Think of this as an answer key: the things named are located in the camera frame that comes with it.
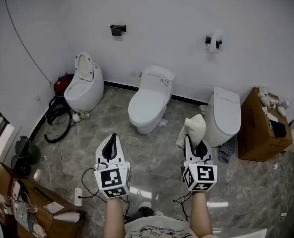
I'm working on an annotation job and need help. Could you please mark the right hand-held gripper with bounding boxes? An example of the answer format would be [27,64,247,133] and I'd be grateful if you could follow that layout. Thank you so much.
[182,134,218,192]

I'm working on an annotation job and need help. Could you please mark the red machine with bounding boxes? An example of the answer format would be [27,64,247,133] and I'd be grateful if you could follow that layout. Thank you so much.
[53,74,74,95]

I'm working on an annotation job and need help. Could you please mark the person's right forearm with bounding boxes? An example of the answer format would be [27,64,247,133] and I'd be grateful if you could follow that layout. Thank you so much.
[189,191,214,236]

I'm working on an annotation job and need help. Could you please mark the black paper holder with roll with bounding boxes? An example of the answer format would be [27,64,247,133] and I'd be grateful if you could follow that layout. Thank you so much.
[205,35,223,49]

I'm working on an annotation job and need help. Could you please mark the white egg-shaped toilet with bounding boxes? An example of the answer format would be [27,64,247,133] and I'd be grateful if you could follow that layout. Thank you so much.
[64,51,105,113]

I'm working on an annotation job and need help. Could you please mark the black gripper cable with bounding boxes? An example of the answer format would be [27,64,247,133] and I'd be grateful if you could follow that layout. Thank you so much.
[81,167,132,224]
[173,191,195,223]

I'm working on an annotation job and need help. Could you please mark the person's left forearm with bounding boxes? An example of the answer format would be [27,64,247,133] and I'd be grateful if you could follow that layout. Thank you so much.
[106,197,127,238]

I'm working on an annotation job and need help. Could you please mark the person's dark blue jeans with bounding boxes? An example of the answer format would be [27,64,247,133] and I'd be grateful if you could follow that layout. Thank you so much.
[124,206,155,224]

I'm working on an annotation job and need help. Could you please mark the black hose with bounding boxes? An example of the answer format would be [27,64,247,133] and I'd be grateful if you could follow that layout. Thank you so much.
[44,95,73,144]

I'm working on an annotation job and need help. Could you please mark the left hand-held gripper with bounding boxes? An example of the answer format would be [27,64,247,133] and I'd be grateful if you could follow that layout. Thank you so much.
[94,133,132,199]

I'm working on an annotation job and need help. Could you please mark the white power strip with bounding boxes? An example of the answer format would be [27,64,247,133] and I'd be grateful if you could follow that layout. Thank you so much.
[74,187,83,207]

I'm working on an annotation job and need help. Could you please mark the empty black paper holder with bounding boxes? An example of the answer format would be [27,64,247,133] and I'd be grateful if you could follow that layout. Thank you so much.
[109,24,127,37]

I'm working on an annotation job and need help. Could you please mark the plain cardboard box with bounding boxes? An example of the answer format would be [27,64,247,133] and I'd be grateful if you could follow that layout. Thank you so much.
[0,160,22,229]

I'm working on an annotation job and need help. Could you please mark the labelled cardboard box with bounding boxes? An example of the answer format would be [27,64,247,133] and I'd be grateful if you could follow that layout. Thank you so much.
[17,178,86,238]

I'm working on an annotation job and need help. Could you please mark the toilet paper holder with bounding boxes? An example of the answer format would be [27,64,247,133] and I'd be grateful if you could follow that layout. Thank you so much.
[207,31,222,53]

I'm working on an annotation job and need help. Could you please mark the thin grey wall cable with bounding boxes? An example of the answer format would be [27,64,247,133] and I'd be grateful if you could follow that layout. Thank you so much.
[1,0,52,85]

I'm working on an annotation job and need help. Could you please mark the person's white printed shirt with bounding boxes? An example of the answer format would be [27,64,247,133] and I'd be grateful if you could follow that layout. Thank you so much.
[124,216,200,238]

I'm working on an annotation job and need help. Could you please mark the white toilet with tank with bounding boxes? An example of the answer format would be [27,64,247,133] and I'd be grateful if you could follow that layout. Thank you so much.
[128,64,175,135]

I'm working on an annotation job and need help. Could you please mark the large open cardboard box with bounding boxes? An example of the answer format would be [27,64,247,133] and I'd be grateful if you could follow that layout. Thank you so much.
[237,87,294,162]

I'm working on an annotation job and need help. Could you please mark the dark green small fan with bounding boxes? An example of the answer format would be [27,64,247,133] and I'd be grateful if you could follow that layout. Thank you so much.
[10,135,41,178]

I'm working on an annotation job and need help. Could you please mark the white rolled paper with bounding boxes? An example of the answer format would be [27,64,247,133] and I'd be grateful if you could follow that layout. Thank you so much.
[53,211,81,224]

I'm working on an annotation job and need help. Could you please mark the black pouch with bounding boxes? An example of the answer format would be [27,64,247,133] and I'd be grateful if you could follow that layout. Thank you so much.
[269,119,287,138]

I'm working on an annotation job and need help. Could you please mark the pile of white grey parts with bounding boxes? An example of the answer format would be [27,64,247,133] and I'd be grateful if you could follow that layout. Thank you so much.
[0,181,47,238]

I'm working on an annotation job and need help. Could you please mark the grey knitted cloth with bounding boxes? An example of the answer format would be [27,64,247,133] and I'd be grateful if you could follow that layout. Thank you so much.
[217,136,237,164]

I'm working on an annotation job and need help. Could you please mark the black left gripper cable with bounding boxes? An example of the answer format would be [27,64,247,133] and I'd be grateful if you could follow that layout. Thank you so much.
[81,167,132,224]

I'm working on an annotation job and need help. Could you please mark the white floor cable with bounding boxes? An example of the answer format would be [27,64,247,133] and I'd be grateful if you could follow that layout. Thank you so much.
[39,99,81,190]

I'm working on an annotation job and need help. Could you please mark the white cable with plug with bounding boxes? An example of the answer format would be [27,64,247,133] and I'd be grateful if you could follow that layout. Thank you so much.
[278,152,291,223]

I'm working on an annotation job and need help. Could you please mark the white tankless toilet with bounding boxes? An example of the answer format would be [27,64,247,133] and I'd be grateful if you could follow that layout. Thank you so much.
[204,86,242,148]

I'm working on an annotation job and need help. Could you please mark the pile of white devices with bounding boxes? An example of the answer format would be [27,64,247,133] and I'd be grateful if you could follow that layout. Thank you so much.
[258,86,287,118]

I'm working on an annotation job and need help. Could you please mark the white fluffy cloth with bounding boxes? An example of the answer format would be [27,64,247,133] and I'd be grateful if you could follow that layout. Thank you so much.
[175,114,207,150]

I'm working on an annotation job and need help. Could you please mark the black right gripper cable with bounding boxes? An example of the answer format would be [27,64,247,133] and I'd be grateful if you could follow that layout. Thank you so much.
[173,191,195,223]

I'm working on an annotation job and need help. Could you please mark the white toilet lid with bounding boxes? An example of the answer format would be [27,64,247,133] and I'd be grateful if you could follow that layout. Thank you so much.
[128,88,168,125]

